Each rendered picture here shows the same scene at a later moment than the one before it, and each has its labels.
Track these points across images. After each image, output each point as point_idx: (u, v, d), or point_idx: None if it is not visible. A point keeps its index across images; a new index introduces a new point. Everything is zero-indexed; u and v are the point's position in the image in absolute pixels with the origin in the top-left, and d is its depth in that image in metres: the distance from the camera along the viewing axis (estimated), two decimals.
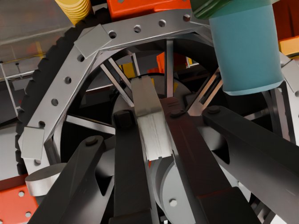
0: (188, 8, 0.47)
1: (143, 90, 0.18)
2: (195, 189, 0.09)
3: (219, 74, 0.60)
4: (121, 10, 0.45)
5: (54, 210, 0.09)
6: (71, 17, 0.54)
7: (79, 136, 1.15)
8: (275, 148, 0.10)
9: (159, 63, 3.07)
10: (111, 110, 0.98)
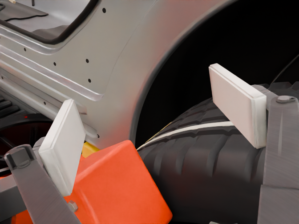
0: None
1: (66, 116, 0.16)
2: (267, 178, 0.08)
3: None
4: None
5: None
6: None
7: None
8: None
9: None
10: None
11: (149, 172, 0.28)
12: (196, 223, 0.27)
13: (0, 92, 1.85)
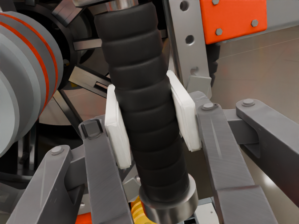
0: None
1: None
2: (217, 183, 0.09)
3: (28, 152, 0.52)
4: None
5: (26, 222, 0.09)
6: None
7: None
8: None
9: None
10: None
11: None
12: None
13: None
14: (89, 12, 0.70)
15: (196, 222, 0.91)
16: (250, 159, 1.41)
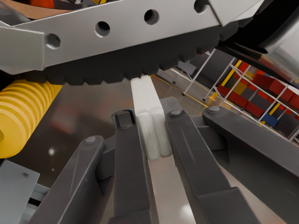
0: None
1: (143, 90, 0.18)
2: (195, 189, 0.09)
3: None
4: None
5: (54, 210, 0.09)
6: (41, 94, 0.34)
7: None
8: (275, 148, 0.10)
9: None
10: None
11: None
12: None
13: None
14: None
15: None
16: None
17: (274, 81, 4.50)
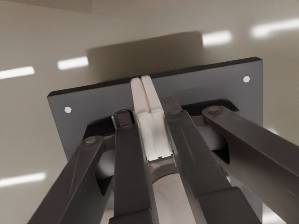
0: None
1: (143, 90, 0.18)
2: (195, 189, 0.09)
3: None
4: None
5: (54, 210, 0.09)
6: None
7: None
8: (275, 148, 0.10)
9: None
10: None
11: None
12: None
13: None
14: None
15: None
16: None
17: None
